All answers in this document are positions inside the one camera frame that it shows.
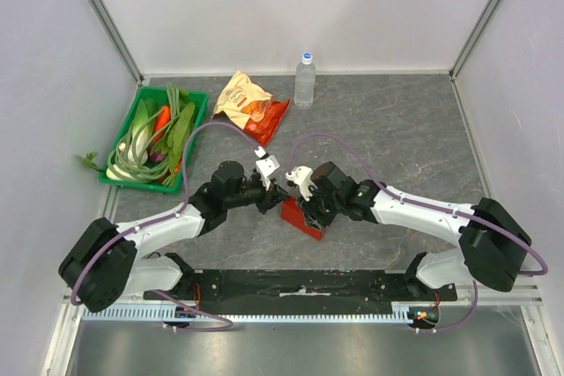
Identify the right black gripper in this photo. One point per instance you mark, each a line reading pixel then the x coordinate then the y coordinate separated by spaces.
pixel 311 202

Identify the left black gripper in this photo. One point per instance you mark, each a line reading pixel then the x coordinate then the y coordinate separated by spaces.
pixel 269 197

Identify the red paper box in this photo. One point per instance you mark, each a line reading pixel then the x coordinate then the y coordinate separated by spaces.
pixel 294 216

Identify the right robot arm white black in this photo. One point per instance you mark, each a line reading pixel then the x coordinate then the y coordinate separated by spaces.
pixel 488 245

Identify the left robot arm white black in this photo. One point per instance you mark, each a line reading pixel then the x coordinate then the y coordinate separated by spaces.
pixel 111 260

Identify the chips bag beige orange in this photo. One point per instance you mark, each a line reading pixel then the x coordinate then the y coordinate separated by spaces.
pixel 250 108

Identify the green leafy vegetable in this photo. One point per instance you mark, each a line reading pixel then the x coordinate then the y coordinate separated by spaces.
pixel 172 143

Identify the purple eggplant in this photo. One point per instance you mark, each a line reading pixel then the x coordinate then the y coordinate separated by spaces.
pixel 157 155

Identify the green plastic tray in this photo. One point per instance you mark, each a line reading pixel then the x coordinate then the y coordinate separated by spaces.
pixel 159 94

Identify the clear water bottle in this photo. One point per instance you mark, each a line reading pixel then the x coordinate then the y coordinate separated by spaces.
pixel 304 81

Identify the green long beans bundle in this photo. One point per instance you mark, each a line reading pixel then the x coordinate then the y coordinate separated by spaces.
pixel 151 148

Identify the orange carrot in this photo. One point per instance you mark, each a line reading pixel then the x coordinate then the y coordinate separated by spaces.
pixel 163 119

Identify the bok choy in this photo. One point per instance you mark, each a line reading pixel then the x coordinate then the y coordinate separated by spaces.
pixel 127 161

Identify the green leaf outside tray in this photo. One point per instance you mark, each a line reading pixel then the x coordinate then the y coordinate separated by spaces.
pixel 88 161

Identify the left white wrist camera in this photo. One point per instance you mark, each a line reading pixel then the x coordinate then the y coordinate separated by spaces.
pixel 266 167

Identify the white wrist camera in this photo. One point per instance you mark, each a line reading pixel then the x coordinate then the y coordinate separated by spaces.
pixel 266 167
pixel 301 177

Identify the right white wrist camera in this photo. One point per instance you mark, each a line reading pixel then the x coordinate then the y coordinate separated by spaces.
pixel 301 177

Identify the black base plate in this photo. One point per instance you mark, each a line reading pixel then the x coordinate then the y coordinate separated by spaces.
pixel 303 291

